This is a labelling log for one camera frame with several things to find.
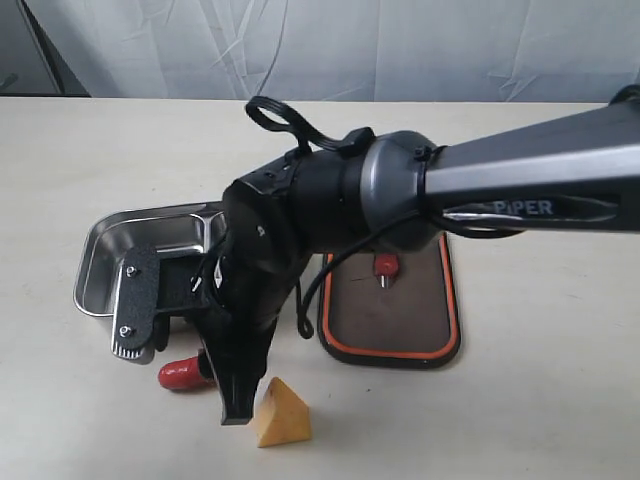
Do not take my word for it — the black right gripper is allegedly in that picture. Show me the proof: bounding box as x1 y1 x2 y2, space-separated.
195 236 311 426

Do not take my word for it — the stainless steel lunch box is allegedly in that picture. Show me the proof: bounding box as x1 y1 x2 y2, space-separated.
72 200 232 366

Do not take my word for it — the red toy sausage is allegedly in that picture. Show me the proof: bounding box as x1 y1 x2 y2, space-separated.
157 354 216 392

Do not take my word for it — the yellow toy cheese wedge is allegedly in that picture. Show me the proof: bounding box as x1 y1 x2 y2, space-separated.
250 377 313 448

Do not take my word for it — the transparent dark lunch box lid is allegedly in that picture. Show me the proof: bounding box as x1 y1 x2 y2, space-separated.
317 234 462 370

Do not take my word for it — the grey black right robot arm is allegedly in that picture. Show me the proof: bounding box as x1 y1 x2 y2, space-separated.
194 84 639 425

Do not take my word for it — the grey wrinkled backdrop curtain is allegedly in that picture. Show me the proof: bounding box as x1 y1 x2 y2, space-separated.
1 1 639 102

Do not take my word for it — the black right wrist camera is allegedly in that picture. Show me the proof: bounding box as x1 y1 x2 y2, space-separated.
111 245 207 365

